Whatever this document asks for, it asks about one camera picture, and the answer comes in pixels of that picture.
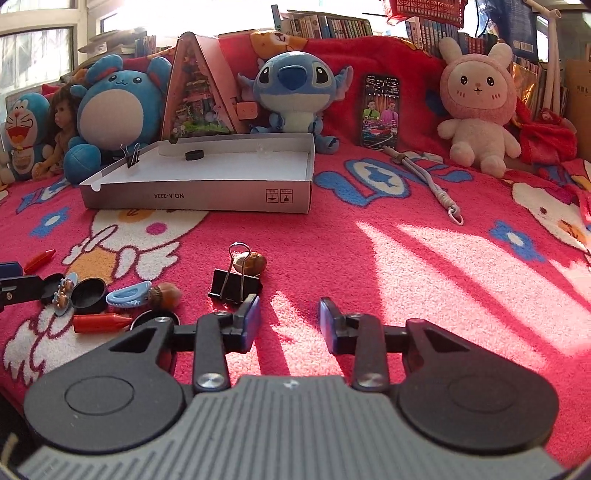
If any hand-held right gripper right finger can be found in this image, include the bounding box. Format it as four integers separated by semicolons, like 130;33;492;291
320;298;462;391

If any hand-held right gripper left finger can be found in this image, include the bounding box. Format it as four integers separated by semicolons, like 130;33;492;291
108;294;262;393

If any red crayon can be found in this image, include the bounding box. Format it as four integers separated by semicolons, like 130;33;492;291
24;249;56;273
72;313;132;334

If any large black binder clip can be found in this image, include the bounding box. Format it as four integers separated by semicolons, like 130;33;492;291
208;242;263;305

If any cartoon bear hair clip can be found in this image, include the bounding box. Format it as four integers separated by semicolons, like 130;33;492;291
53;272;79;317

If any brown walnut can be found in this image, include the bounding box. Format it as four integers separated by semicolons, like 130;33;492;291
233;251;267;276

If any brown acorn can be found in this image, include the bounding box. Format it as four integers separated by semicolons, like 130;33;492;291
148;282;183;309

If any blue hair clip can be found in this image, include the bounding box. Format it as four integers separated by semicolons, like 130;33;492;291
106;281;153;309

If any white cardboard box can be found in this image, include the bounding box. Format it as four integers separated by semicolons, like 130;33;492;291
79;134;316;214

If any pink cartoon bed blanket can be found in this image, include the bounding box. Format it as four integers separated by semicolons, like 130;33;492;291
0;148;591;462

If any blue cat plush toy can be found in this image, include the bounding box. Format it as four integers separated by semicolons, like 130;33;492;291
0;92;54;183

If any brown-haired doll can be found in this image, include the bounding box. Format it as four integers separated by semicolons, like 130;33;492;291
31;83;86;178

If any blue round plush toy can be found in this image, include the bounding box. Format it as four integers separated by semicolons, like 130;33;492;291
64;54;172;185

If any black smartphone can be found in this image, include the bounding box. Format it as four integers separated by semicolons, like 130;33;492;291
360;74;402;149

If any pink triangular toy box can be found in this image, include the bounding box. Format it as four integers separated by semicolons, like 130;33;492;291
160;31;247;144

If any blue alien plush toy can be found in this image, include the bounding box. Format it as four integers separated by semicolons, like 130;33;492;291
238;51;354;155

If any pink bunny plush toy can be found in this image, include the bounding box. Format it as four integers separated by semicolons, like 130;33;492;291
436;37;522;177

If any red cloth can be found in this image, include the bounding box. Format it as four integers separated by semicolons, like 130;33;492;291
510;99;578;164

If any row of books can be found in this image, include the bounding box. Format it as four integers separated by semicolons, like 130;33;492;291
406;16;568;118
271;4;375;40

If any red plastic basket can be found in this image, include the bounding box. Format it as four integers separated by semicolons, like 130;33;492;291
383;0;467;26

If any brown cardboard box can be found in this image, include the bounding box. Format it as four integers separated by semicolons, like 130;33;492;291
564;58;591;125

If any blue hanging bag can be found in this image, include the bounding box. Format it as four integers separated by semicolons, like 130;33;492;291
480;0;539;61

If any white pipe rack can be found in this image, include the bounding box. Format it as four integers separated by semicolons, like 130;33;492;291
524;0;568;121

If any grey braided lanyard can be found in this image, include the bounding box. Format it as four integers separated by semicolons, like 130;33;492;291
382;145;464;226

